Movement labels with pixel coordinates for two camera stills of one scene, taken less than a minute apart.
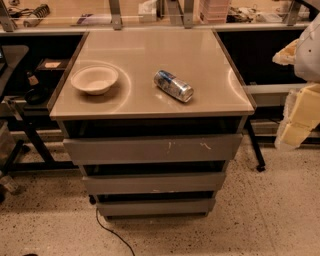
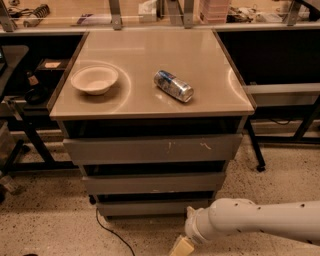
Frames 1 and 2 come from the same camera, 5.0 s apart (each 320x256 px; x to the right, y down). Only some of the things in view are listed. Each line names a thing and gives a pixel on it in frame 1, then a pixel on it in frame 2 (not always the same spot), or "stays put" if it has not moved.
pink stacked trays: x=214 y=11 stays put
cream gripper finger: x=291 y=134 to x=183 y=247
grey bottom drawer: x=197 y=207 stays put
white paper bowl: x=96 y=79 stays put
